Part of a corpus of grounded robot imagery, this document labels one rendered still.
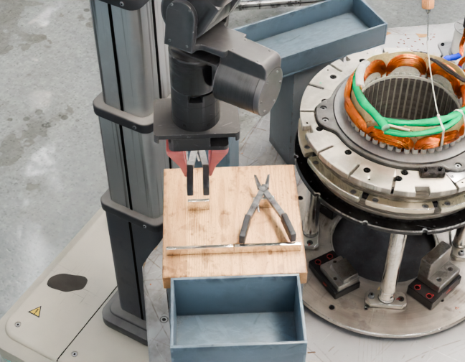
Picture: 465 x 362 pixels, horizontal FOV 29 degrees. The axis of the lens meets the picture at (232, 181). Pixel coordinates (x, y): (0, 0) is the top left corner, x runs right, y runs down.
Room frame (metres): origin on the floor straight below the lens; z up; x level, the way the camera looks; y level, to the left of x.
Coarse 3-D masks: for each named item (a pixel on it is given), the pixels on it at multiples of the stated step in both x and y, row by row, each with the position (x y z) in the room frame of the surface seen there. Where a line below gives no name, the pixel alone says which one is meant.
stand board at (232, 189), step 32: (224, 192) 0.87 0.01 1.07; (256, 192) 0.87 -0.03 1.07; (288, 192) 0.87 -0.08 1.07; (192, 224) 0.81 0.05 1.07; (224, 224) 0.81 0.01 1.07; (256, 224) 0.81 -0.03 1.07; (192, 256) 0.75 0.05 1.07; (224, 256) 0.75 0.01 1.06; (256, 256) 0.75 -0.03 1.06; (288, 256) 0.75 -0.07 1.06
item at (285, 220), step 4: (284, 216) 0.80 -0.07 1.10; (284, 220) 0.79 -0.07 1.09; (288, 220) 0.79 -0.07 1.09; (284, 224) 0.79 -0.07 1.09; (288, 224) 0.78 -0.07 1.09; (284, 228) 0.79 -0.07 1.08; (288, 228) 0.77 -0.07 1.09; (292, 228) 0.77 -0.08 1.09; (288, 232) 0.77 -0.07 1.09; (292, 232) 0.77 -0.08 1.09; (288, 236) 0.77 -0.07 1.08; (292, 236) 0.76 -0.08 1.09; (292, 240) 0.76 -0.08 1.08
